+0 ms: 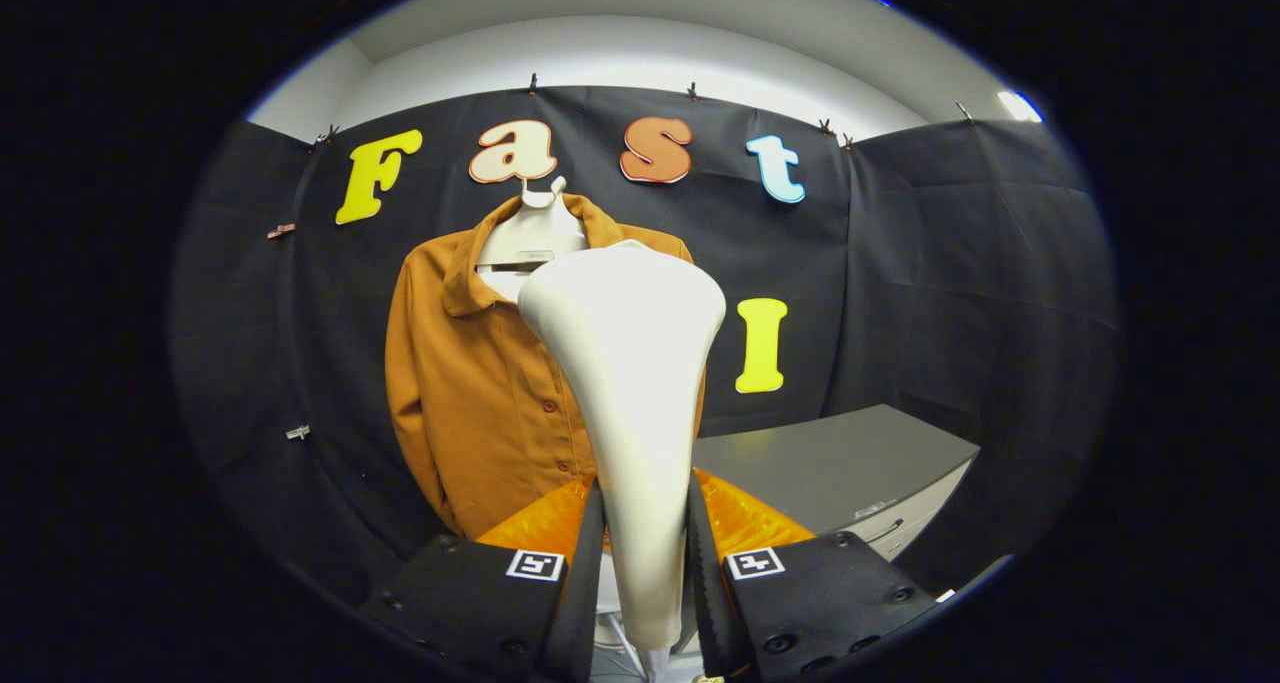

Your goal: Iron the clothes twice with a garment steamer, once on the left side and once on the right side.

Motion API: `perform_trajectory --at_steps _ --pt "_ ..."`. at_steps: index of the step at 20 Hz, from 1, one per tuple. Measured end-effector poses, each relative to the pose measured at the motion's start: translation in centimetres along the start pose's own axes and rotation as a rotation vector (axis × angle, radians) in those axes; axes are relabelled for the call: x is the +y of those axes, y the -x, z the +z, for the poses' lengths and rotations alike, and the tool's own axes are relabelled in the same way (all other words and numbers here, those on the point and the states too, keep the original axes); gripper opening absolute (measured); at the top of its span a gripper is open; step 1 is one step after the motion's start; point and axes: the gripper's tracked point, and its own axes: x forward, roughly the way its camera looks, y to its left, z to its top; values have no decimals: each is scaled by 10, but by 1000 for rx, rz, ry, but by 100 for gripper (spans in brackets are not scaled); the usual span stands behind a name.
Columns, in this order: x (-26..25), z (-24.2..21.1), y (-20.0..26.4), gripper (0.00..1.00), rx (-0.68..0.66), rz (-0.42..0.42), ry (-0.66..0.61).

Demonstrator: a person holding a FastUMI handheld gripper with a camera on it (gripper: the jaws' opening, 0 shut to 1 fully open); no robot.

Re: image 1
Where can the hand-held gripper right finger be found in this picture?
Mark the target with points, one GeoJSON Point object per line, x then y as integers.
{"type": "Point", "coordinates": [708, 593]}

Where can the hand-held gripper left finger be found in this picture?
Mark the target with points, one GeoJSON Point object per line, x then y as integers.
{"type": "Point", "coordinates": [585, 583]}

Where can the white garment steamer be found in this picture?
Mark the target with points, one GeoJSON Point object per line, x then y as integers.
{"type": "Point", "coordinates": [630, 383]}

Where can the orange button-up shirt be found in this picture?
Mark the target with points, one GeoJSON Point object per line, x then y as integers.
{"type": "Point", "coordinates": [470, 403]}

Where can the silver clip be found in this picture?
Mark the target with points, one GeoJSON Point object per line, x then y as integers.
{"type": "Point", "coordinates": [298, 431]}

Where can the white mannequin torso stand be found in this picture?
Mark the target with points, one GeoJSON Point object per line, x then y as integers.
{"type": "Point", "coordinates": [530, 233]}

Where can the black backdrop cloth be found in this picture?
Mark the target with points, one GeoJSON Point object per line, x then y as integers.
{"type": "Point", "coordinates": [950, 283]}

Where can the pink clip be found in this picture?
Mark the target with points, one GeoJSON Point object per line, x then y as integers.
{"type": "Point", "coordinates": [281, 230]}

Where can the row of black clips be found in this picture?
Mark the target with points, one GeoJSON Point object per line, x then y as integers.
{"type": "Point", "coordinates": [533, 84]}

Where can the small ceiling light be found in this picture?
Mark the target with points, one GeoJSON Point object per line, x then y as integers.
{"type": "Point", "coordinates": [1018, 106]}

